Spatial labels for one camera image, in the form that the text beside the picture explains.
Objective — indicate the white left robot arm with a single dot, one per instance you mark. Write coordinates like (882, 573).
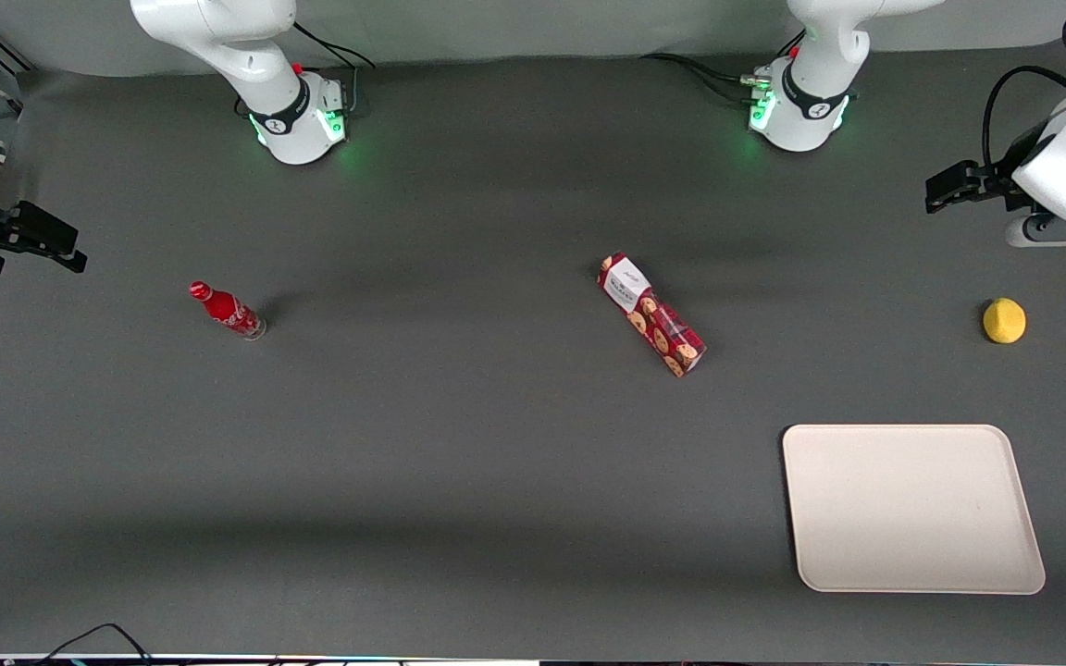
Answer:
(815, 97)

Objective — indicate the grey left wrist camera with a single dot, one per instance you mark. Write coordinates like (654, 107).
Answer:
(1065, 229)

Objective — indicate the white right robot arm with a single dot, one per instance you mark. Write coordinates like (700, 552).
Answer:
(288, 116)

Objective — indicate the red soda bottle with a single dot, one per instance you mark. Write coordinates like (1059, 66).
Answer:
(229, 313)

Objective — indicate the beige plastic tray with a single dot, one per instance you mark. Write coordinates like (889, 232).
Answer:
(908, 509)

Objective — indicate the red cookie box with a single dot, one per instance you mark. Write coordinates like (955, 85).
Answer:
(653, 316)

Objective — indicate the yellow lemon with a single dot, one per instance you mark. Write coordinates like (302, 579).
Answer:
(1004, 321)

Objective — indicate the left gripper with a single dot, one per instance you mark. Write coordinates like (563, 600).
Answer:
(998, 185)

